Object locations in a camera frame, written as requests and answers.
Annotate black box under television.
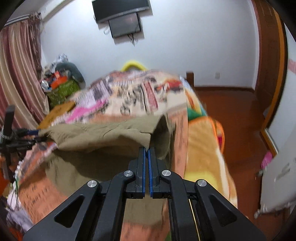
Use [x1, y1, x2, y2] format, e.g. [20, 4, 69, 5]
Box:
[109, 13, 142, 39]

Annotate grey cloth bundle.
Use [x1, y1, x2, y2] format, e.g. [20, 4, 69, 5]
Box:
[55, 62, 85, 84]

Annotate striped pink beige curtain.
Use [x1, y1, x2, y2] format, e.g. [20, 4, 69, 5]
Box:
[0, 11, 50, 130]

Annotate black wall television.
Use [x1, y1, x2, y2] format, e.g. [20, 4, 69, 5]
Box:
[92, 0, 151, 24]

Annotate newspaper print bed sheet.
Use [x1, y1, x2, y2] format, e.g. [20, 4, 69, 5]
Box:
[7, 70, 192, 241]

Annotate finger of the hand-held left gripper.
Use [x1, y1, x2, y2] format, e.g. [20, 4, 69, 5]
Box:
[17, 136, 48, 150]
[17, 128, 40, 137]

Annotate yellow pillow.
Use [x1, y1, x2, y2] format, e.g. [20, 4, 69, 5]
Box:
[121, 61, 147, 72]

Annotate orange box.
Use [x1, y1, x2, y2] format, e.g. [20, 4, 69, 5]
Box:
[51, 72, 67, 90]

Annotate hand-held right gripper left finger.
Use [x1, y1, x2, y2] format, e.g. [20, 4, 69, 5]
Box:
[23, 146, 147, 241]

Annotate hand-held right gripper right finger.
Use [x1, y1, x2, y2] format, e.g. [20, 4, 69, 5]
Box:
[148, 146, 266, 241]

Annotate yellow orange plush blanket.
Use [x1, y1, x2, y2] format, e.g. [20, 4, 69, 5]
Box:
[179, 75, 238, 209]

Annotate olive green pants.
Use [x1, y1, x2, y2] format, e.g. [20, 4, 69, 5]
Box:
[38, 115, 176, 197]

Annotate pink slipper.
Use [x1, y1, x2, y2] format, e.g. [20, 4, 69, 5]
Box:
[261, 152, 273, 169]

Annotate white door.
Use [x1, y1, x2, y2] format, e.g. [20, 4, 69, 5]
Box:
[254, 148, 296, 218]

